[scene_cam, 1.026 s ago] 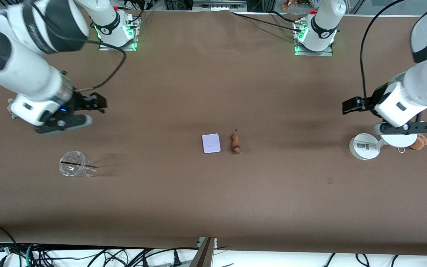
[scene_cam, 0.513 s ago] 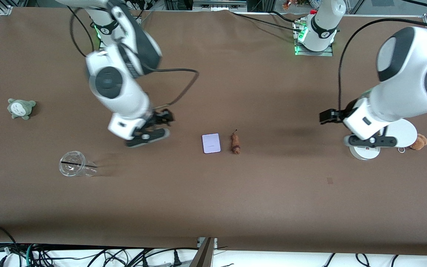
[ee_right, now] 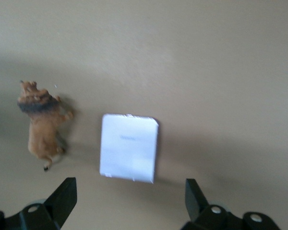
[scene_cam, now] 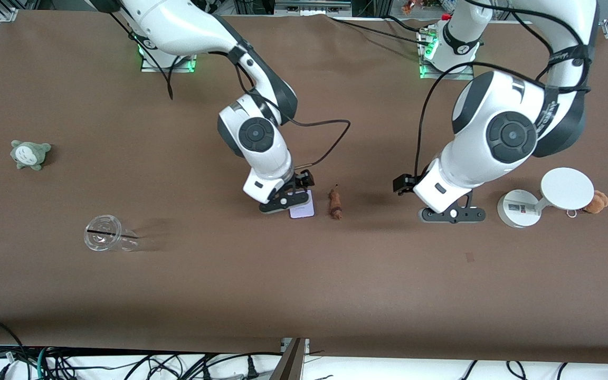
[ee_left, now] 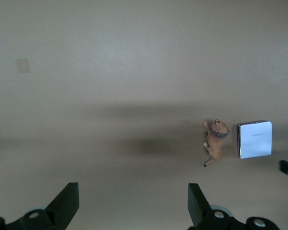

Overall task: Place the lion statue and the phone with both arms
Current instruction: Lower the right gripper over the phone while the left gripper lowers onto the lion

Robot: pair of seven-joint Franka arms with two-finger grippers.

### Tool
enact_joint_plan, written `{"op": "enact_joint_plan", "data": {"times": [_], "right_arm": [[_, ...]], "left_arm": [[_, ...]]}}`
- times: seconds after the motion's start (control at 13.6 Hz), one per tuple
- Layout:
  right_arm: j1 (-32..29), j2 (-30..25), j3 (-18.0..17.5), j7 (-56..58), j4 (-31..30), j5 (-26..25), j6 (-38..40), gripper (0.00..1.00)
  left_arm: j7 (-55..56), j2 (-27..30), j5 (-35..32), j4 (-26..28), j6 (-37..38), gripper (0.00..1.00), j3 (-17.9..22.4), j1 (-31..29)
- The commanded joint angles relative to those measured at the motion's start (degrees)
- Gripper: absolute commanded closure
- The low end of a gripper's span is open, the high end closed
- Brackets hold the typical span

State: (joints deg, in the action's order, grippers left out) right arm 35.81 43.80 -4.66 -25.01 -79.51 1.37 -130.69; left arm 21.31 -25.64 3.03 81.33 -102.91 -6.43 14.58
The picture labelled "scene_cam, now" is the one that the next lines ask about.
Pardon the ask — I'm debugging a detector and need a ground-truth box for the grey plush Totoro toy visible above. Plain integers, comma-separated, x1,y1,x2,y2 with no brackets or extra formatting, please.
10,139,52,171

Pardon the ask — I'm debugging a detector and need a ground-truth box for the aluminium frame bar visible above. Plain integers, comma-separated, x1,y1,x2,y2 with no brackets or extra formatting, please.
274,0,353,15

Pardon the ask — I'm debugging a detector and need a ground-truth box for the clear plastic cup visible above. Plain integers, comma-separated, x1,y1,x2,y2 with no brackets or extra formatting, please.
83,214,139,252

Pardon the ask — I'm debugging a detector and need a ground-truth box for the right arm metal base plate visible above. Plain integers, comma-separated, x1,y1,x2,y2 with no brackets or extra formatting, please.
140,52,197,73

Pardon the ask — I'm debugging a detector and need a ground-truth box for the long black table cable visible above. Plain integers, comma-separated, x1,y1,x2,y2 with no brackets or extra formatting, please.
328,16,434,42

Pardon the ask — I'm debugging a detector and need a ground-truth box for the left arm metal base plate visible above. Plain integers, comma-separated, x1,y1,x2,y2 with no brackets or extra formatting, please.
419,29,474,81

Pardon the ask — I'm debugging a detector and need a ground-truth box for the brown plush bear keychain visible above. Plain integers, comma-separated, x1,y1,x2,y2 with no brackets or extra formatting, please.
583,191,608,214

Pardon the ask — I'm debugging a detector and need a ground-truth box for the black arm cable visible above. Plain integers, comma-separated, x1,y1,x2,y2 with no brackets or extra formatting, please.
109,11,351,169
415,0,592,180

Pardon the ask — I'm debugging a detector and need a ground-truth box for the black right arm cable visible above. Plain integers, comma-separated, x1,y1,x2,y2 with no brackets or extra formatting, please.
109,11,351,169

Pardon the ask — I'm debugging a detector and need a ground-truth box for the brown lion statue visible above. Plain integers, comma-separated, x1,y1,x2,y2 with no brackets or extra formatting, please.
328,184,344,221

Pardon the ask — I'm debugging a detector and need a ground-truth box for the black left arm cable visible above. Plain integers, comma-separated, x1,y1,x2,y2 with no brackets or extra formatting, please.
415,0,592,180

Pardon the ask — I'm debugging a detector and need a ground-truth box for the metal table frame post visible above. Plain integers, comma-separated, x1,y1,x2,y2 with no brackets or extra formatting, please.
270,338,310,380

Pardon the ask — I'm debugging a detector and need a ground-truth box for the lilac square card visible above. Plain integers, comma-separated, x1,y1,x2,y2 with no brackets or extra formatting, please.
289,190,315,219

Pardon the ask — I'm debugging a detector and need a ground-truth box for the white round desk lamp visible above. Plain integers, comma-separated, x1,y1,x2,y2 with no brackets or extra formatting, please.
497,167,595,229

